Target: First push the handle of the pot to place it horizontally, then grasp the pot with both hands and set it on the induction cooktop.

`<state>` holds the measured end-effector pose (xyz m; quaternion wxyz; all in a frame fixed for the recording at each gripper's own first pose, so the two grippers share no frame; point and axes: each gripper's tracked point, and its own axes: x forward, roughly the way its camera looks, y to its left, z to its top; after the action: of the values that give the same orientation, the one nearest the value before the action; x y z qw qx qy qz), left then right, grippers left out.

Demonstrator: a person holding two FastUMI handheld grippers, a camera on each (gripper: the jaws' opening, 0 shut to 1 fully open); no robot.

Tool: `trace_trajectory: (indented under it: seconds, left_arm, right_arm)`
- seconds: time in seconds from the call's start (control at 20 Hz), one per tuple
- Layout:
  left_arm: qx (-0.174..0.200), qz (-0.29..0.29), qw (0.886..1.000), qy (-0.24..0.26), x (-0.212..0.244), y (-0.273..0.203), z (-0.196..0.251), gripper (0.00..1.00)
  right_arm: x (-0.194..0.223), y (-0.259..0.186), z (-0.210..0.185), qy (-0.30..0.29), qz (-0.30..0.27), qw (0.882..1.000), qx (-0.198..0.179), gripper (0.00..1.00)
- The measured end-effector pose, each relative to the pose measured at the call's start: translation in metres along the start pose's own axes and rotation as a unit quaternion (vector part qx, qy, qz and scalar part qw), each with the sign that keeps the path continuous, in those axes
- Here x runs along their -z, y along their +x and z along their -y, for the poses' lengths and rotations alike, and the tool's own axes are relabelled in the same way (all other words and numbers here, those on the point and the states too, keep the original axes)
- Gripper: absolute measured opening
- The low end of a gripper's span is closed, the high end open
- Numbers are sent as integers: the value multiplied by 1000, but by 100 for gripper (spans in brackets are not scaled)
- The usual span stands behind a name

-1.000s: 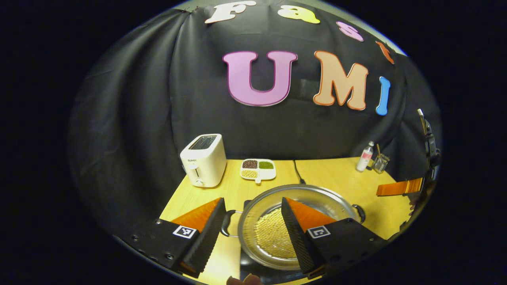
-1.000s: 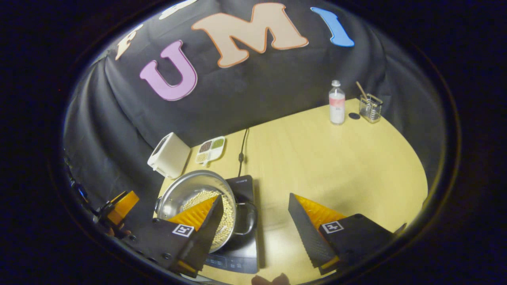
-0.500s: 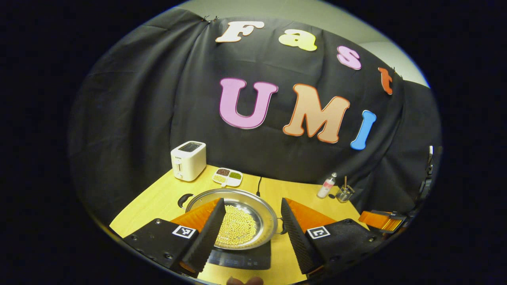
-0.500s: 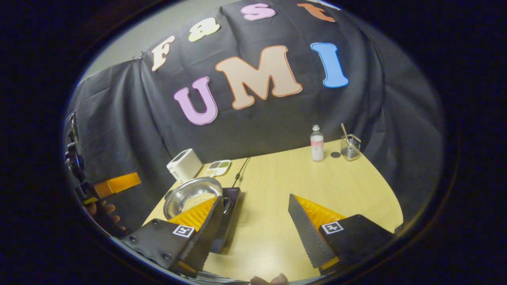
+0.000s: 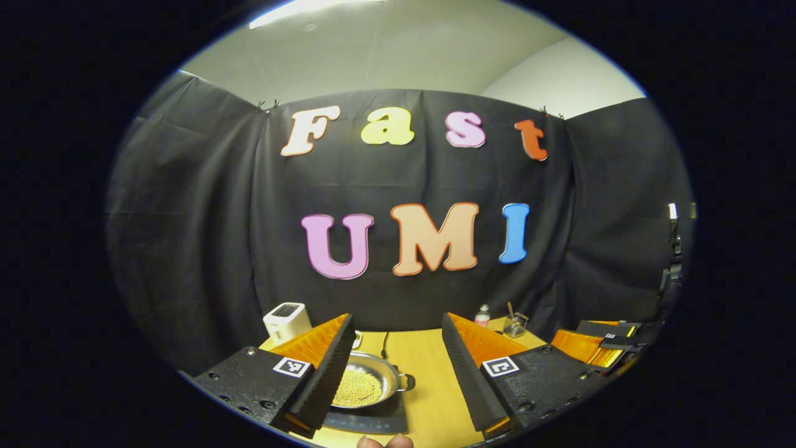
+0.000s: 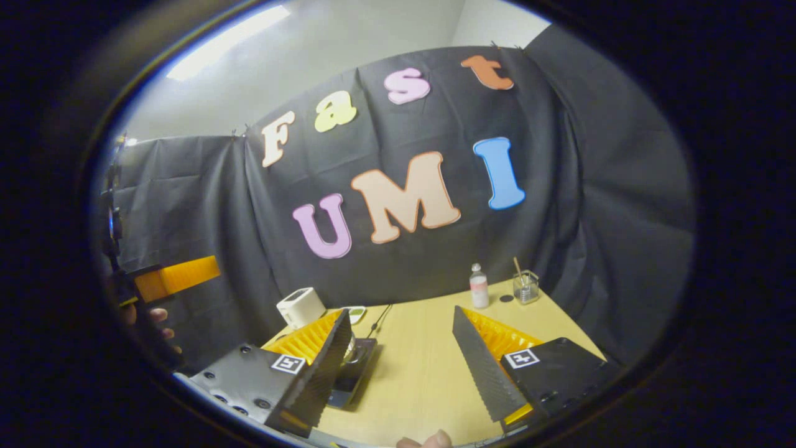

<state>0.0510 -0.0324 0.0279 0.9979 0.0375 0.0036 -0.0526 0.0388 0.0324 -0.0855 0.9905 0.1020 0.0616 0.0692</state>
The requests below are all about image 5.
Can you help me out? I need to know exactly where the white toaster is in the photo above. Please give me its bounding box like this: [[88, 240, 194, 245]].
[[262, 302, 313, 347]]

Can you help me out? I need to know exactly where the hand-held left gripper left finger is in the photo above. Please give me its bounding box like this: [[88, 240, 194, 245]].
[[193, 313, 356, 439]]

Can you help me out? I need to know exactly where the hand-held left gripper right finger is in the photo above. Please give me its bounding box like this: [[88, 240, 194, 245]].
[[442, 312, 613, 436]]

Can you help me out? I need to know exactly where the black induction cooktop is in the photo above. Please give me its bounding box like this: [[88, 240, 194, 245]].
[[322, 348, 409, 435]]

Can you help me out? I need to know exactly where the pile of yellow beans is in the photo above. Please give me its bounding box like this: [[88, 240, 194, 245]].
[[333, 369, 376, 408]]

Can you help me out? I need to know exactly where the steel pot with black handles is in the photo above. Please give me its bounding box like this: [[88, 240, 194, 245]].
[[330, 352, 416, 410]]

